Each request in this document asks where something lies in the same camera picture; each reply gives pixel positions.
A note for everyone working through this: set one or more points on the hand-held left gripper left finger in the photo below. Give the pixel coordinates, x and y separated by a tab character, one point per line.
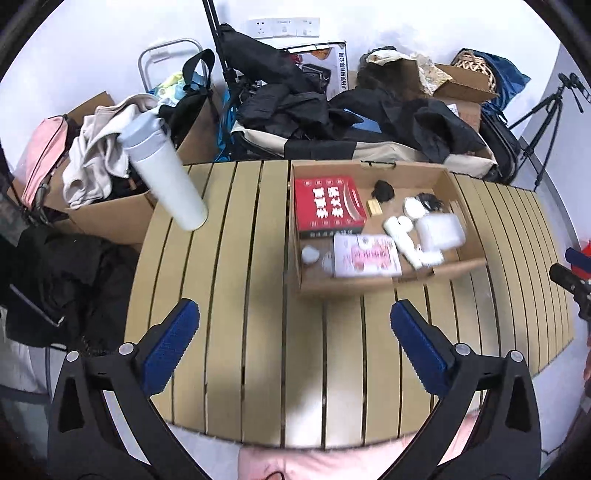
168	350

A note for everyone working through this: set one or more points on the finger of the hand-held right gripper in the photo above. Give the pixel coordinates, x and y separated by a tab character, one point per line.
565	277
578	257

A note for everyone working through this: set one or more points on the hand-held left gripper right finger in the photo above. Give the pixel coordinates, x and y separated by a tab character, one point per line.
422	350

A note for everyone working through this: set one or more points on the white printed tube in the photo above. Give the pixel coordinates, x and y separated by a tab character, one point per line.
418	256

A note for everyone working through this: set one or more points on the pink and white box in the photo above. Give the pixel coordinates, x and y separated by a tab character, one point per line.
367	256

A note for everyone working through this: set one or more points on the translucent white box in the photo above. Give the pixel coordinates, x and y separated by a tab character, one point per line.
441	230

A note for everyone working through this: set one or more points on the small white bottle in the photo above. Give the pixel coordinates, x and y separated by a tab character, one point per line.
396	227

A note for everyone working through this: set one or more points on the red object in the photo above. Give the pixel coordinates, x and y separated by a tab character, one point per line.
587	250

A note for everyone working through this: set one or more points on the black backpack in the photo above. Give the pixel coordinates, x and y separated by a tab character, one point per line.
60	281

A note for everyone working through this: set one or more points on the black suitcase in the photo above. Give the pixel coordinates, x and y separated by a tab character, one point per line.
503	147

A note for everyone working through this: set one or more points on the large cardboard box with clothes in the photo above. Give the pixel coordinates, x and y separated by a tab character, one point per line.
111	221

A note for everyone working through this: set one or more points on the white round compact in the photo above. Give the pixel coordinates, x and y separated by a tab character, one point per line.
413	208

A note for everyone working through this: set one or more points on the black tripod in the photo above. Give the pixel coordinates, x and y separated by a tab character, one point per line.
549	115

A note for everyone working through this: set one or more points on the small white cap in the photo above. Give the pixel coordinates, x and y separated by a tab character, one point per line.
310	254

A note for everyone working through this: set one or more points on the person's pink clothing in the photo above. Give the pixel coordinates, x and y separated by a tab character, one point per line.
323	461

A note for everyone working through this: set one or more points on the small gold item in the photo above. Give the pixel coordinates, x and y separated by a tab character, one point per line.
374	207

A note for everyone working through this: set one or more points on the small black item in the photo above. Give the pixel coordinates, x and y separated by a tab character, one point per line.
383	190

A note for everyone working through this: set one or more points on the red printed box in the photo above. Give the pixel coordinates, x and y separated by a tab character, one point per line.
330	207

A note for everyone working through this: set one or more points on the white thermos bottle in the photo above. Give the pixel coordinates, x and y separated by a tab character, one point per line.
161	180

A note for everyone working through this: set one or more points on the blue bag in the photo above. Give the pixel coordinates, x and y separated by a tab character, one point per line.
508	78

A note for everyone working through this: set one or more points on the cardboard box with open flap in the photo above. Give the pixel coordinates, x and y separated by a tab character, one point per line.
461	90

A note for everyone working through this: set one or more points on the beige clothes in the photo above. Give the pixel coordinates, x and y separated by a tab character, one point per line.
92	161

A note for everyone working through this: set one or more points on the black jacket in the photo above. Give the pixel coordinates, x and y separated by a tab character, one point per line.
415	124

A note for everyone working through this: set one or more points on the plain cardboard box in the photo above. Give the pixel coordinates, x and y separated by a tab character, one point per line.
198	134

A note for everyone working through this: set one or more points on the beige and black tote bag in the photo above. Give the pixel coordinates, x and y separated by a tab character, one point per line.
323	150

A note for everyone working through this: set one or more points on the pink bag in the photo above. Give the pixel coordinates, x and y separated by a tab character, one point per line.
44	157

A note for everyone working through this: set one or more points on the blue flat item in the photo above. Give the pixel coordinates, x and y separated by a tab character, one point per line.
369	124

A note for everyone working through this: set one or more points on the crumpled beige paper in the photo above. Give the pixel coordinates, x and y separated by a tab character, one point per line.
392	57

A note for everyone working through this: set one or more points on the black clothing pile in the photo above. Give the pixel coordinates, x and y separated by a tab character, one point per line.
281	99

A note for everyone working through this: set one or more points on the black and white printed carton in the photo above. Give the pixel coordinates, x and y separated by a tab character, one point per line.
330	69

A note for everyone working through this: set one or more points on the grey metal frame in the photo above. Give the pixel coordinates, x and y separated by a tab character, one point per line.
159	53

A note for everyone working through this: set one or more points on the white wall socket panel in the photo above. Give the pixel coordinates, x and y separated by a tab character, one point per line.
284	26

